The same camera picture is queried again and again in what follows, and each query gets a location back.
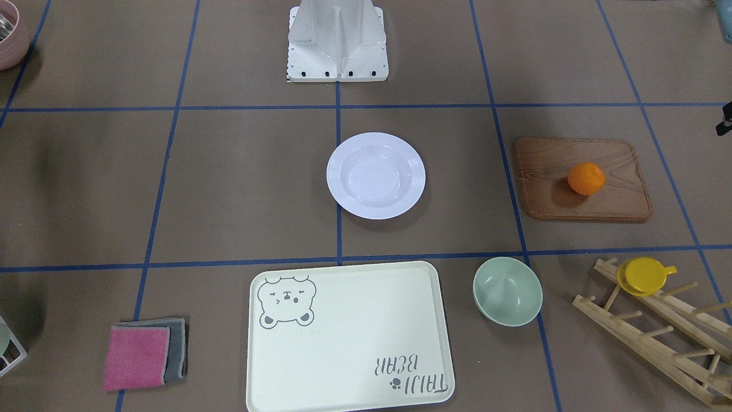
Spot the orange fruit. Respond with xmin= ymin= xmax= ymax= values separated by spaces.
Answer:
xmin=567 ymin=162 xmax=606 ymax=196

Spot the cream bear tray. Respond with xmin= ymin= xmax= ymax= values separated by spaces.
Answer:
xmin=246 ymin=261 xmax=456 ymax=411

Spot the brown wooden tray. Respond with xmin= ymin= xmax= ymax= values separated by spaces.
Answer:
xmin=514 ymin=136 xmax=653 ymax=223

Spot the white round plate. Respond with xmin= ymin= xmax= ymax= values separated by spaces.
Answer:
xmin=326 ymin=132 xmax=427 ymax=220

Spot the light green bowl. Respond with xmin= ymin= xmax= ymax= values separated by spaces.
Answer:
xmin=472 ymin=256 xmax=543 ymax=327

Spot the grey cloth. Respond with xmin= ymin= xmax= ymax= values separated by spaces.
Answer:
xmin=114 ymin=318 xmax=186 ymax=385

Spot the pink cloth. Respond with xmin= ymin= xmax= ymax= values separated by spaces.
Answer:
xmin=103 ymin=326 xmax=170 ymax=391

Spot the yellow cup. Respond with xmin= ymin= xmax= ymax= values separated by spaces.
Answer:
xmin=615 ymin=256 xmax=677 ymax=296

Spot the wooden drying rack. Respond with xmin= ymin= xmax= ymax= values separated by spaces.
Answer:
xmin=572 ymin=259 xmax=731 ymax=411

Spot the green tumbler cup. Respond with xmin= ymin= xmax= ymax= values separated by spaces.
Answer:
xmin=0 ymin=322 xmax=11 ymax=356

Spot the pink bowl with cutlery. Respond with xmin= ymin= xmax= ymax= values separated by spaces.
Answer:
xmin=1 ymin=1 xmax=31 ymax=70

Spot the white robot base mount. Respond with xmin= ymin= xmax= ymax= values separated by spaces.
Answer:
xmin=286 ymin=1 xmax=389 ymax=83

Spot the white wire cup rack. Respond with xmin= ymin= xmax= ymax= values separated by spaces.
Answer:
xmin=1 ymin=316 xmax=28 ymax=377

